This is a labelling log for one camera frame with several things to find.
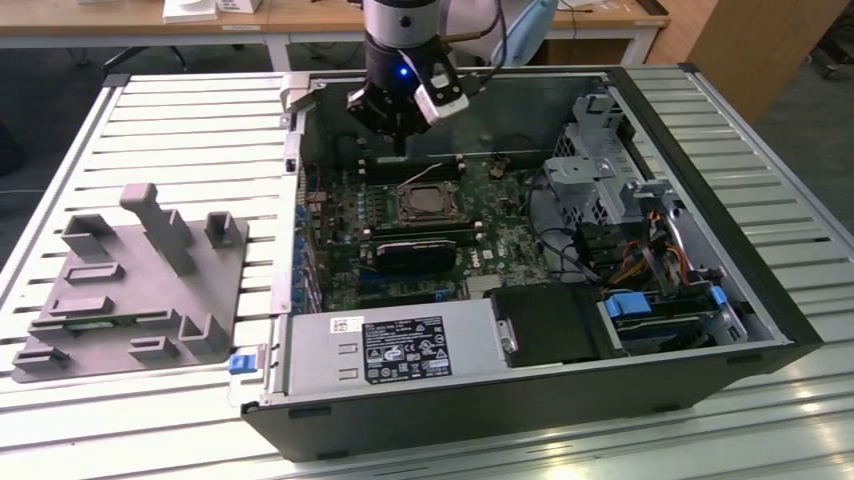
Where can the silver power supply unit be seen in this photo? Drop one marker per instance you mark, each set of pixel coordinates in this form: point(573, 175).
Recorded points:
point(320, 350)

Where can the black fan shroud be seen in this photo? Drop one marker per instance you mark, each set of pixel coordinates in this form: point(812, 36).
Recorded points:
point(547, 325)

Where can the white printed box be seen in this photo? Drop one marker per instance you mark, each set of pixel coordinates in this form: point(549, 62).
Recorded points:
point(238, 6)

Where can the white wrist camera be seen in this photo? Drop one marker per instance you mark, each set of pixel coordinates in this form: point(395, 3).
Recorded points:
point(443, 107)

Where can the green motherboard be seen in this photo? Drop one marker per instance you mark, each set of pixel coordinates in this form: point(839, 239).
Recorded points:
point(507, 235)

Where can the black chair base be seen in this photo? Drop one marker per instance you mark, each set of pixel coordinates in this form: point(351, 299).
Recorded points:
point(842, 55)

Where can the blue plastic clip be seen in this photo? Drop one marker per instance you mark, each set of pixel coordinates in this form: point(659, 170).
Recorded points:
point(717, 295)

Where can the grey parts rack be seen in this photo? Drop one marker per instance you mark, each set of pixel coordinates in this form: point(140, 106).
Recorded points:
point(153, 300)

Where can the green RAM stick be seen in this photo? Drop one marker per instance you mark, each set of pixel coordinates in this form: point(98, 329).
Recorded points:
point(89, 327)
point(420, 232)

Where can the silver drive cage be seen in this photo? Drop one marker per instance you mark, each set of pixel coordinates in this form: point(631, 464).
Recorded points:
point(576, 172)

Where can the CPU socket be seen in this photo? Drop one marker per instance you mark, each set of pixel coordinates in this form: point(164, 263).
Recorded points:
point(400, 219)

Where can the white cardboard box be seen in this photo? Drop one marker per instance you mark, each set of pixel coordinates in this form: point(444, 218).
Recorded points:
point(189, 12)

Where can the black PC case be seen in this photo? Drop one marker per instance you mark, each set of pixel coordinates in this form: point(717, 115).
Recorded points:
point(467, 415)

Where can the hard disk in blue carrier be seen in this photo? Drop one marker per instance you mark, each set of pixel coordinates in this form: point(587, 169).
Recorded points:
point(627, 304)

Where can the wooden cabinet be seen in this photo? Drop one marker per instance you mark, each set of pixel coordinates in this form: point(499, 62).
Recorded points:
point(733, 45)

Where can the blue case latch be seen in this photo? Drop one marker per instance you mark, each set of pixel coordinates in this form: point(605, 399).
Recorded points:
point(241, 365)

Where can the black power supply label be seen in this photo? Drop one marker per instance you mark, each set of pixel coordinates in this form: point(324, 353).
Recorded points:
point(403, 350)

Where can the coin cell battery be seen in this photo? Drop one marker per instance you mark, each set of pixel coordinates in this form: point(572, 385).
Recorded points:
point(497, 170)

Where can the wooden desk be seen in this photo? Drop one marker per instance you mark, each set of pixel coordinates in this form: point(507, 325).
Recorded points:
point(86, 27)

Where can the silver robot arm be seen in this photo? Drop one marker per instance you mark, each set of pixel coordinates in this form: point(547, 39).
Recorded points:
point(400, 20)

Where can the silver chipset heatsink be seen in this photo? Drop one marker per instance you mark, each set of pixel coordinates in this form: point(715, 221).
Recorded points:
point(481, 286)

